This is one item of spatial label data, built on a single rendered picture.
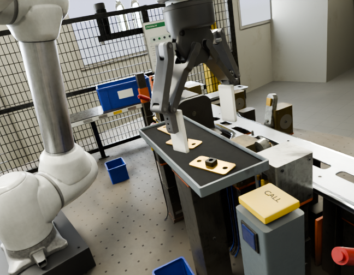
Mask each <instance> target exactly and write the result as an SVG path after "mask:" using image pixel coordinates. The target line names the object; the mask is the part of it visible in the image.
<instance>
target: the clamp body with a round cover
mask: <svg viewBox="0 0 354 275"><path fill-rule="evenodd" d="M230 140H232V141H234V142H236V143H238V144H240V145H242V146H244V147H246V148H248V149H250V150H252V151H254V152H255V153H257V151H256V148H255V142H256V141H257V140H258V139H256V138H254V137H252V136H249V135H247V134H243V135H240V136H237V137H234V138H232V139H230ZM226 189H227V197H228V204H229V211H230V216H231V223H232V231H233V245H232V247H231V249H229V252H231V255H234V252H235V250H236V249H237V253H236V255H234V256H233V257H234V258H236V257H237V254H238V252H239V251H240V253H241V254H242V252H241V244H240V236H239V227H238V219H237V210H236V207H237V206H238V205H240V203H239V197H240V196H242V195H244V194H246V193H248V192H251V191H253V190H255V189H256V182H255V176H252V177H250V178H247V179H245V180H243V181H240V182H238V183H236V184H233V185H231V186H229V187H226ZM228 189H229V194H228ZM229 196H230V201H231V206H230V201H229ZM234 240H235V241H234ZM233 246H235V249H234V251H233V252H232V249H233Z"/></svg>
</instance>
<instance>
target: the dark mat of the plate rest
mask: <svg viewBox="0 0 354 275"><path fill-rule="evenodd" d="M183 119H184V118H183ZM164 125H166V124H161V125H158V126H155V127H152V128H149V129H145V130H142V132H143V133H144V134H145V135H146V136H147V137H148V138H149V139H151V140H152V141H153V142H154V143H155V144H156V145H157V146H158V147H159V148H160V149H161V150H162V151H163V152H164V153H165V154H166V155H167V156H168V157H170V158H171V159H172V160H173V161H174V162H175V163H176V164H177V165H178V166H179V167H181V168H182V169H183V170H184V171H185V172H186V173H187V174H188V175H189V176H190V177H191V178H192V179H193V180H194V181H195V182H196V183H197V184H198V185H199V186H204V185H206V184H208V183H211V182H213V181H216V180H219V179H221V178H223V177H226V176H228V175H231V174H233V173H235V172H238V171H240V170H243V169H245V168H248V167H250V166H252V165H255V164H257V163H260V162H262V160H260V159H258V158H256V157H254V156H253V155H251V154H249V153H247V152H245V151H243V150H241V149H240V148H238V147H236V146H234V145H233V144H230V143H229V142H227V141H225V140H223V139H221V138H219V137H218V136H216V135H214V134H212V133H210V132H208V131H206V130H205V129H203V128H201V127H199V126H197V125H195V124H193V123H191V122H190V121H188V120H186V119H184V125H185V130H186V136H187V138H188V139H192V140H198V141H202V144H200V145H199V146H198V147H196V148H195V149H192V150H190V149H189V152H188V153H184V152H179V151H175V150H174V149H173V146H172V145H167V144H166V142H167V141H169V140H171V139H172V138H171V135H168V134H166V133H164V132H162V131H159V130H158V129H157V128H159V127H162V126H164ZM200 156H204V157H208V158H210V157H212V158H216V159H217V160H221V161H224V162H229V163H233V164H235V168H234V169H233V170H232V171H230V172H229V173H228V174H226V175H219V174H216V173H213V172H209V171H205V170H202V169H199V168H195V167H192V166H190V162H192V161H194V160H195V159H196V158H198V157H200Z"/></svg>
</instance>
